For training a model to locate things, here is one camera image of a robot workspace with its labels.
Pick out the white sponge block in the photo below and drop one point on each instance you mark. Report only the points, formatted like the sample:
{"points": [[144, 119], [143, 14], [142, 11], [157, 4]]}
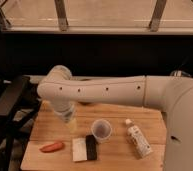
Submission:
{"points": [[79, 149]]}

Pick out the black sponge block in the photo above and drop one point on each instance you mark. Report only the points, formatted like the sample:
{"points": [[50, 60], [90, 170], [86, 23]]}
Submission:
{"points": [[91, 147]]}

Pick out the wooden cutting board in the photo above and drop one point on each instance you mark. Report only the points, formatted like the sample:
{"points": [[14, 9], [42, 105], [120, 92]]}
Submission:
{"points": [[117, 153]]}

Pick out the clear plastic cup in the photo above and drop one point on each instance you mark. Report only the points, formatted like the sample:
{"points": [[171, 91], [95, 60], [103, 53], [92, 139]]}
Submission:
{"points": [[101, 129]]}

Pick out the black chair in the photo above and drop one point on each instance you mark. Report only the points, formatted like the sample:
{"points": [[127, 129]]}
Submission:
{"points": [[19, 104]]}

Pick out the white plastic bottle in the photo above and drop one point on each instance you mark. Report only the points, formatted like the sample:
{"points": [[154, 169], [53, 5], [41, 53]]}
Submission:
{"points": [[137, 137]]}

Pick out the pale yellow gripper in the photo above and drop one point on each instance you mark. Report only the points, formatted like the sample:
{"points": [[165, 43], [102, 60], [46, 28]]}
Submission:
{"points": [[72, 126]]}

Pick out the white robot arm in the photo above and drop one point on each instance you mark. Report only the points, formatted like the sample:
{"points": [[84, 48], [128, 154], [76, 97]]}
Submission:
{"points": [[172, 95]]}

